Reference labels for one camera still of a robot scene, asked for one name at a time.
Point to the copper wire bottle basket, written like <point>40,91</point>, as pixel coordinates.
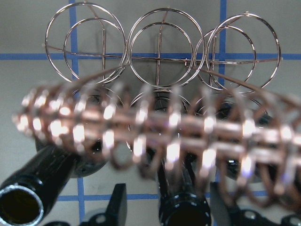
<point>61,115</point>

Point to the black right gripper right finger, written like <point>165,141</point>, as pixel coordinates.
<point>232,215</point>

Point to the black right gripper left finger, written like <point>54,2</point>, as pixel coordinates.
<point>115,213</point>

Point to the dark glass wine bottle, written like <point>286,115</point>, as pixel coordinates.
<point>179,204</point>

